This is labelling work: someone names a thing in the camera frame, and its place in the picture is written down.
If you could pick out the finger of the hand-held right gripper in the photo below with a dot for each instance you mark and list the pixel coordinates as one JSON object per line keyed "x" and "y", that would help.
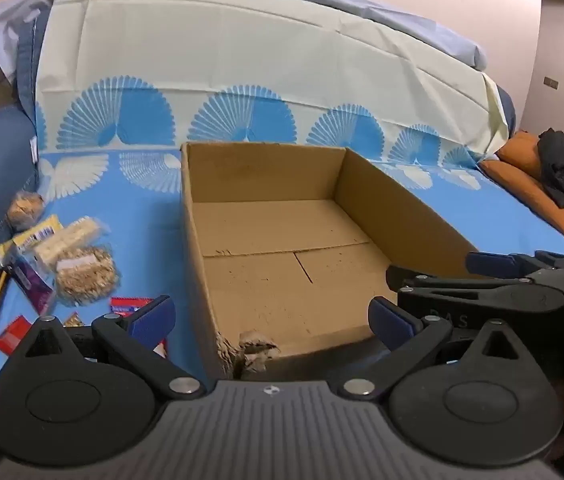
{"x": 489, "y": 262}
{"x": 411, "y": 280}

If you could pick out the clear round cookie packet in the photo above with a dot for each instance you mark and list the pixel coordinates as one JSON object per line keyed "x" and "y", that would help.
{"x": 24, "y": 210}

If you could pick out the wall switch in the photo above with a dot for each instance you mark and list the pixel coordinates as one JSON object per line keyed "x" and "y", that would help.
{"x": 551, "y": 82}

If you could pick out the clear white bar packet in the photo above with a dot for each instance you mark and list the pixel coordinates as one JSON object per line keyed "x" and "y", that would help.
{"x": 64, "y": 241}

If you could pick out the orange pillow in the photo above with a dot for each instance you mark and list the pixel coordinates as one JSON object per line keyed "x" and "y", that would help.
{"x": 526, "y": 190}
{"x": 521, "y": 152}

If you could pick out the yellow snack bar packet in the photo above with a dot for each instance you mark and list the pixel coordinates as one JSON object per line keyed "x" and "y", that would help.
{"x": 37, "y": 234}

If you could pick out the red snack packet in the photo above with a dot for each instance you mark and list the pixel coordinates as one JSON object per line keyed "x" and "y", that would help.
{"x": 12, "y": 335}

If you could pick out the blue denim pillow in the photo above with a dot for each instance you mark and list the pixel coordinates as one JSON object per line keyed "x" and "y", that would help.
{"x": 27, "y": 60}

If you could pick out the purple white tube packet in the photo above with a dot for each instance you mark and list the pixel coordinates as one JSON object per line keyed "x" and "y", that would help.
{"x": 32, "y": 280}

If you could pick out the red white blue packet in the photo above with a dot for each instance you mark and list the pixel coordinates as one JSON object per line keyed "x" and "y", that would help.
{"x": 124, "y": 304}

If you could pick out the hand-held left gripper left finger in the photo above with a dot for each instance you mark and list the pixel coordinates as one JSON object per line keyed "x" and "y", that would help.
{"x": 152, "y": 317}

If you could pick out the small yellow brown packet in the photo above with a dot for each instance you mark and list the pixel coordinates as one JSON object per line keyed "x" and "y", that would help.
{"x": 73, "y": 320}

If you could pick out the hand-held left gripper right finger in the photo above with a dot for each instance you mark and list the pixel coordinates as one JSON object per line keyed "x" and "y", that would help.
{"x": 391, "y": 319}

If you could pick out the brown cardboard box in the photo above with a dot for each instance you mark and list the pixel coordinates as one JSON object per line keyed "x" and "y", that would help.
{"x": 272, "y": 270}

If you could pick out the clear bag of oats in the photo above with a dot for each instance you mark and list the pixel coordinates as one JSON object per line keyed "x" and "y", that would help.
{"x": 84, "y": 277}

